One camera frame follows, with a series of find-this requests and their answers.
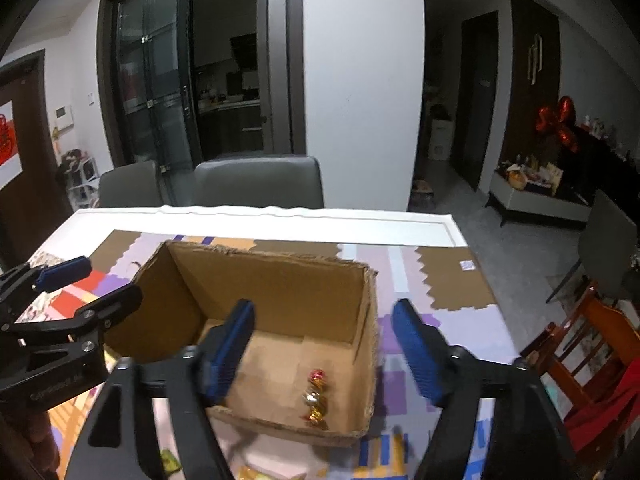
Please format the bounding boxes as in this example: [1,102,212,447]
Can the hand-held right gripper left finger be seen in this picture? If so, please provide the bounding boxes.
[65,300,256,480]

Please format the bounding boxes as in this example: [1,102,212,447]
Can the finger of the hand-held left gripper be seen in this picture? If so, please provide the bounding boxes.
[0,285,144,361]
[0,256,92,328]

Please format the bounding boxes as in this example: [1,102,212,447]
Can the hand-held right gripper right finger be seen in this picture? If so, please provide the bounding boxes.
[391,299,581,480]

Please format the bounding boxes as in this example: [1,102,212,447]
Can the brown cardboard box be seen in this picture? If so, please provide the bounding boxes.
[102,240,378,450]

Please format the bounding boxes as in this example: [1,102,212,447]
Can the gold foil candy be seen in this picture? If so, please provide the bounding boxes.
[301,385,332,431]

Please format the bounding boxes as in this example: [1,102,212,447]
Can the brown wooden door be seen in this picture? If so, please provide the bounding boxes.
[0,52,73,261]

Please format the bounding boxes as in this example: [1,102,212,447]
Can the colourful patterned tablecloth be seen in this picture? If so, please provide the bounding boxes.
[15,230,516,480]

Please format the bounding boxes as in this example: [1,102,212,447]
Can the white shoe rack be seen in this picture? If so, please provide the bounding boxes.
[56,149,100,209]

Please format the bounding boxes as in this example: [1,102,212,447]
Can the narrow grey dining chair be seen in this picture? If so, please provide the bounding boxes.
[99,161,163,208]

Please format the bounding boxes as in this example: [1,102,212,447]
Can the red and white door poster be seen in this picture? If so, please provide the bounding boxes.
[0,100,23,186]

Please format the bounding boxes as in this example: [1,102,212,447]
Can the wide grey dining chair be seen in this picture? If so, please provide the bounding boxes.
[192,155,325,208]

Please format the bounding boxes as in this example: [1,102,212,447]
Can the orange wooden chair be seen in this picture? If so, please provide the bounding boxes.
[520,280,640,426]

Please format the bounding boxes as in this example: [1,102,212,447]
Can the low white cabinet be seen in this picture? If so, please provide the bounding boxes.
[485,167,596,231]

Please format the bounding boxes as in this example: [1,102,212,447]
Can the red cloth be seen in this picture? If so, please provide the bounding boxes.
[565,375,640,466]

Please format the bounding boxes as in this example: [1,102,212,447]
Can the small gift basket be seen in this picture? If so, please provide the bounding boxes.
[502,162,531,191]

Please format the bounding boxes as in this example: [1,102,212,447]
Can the kitchen counter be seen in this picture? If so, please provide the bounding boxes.
[197,100,263,153]

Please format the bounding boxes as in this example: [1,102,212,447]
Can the grey chair with thin legs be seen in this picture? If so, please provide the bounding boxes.
[547,190,638,311]

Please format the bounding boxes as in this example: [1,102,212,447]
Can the sliding glass door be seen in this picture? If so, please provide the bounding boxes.
[100,0,201,171]

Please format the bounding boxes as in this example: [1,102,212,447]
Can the dark interior door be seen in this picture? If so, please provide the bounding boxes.
[450,10,501,191]

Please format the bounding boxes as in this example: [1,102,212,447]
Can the dark tall cabinet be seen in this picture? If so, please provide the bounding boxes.
[502,0,561,186]

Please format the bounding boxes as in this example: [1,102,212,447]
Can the dark sideboard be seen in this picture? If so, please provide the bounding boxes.
[555,125,640,221]

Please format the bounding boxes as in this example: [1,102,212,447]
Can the black range hood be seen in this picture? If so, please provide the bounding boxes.
[231,34,258,70]

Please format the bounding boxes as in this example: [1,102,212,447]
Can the red heart balloons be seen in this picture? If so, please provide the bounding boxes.
[536,96,581,153]

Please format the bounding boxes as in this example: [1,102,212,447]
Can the row of small bottles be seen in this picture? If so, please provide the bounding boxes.
[580,115,631,161]

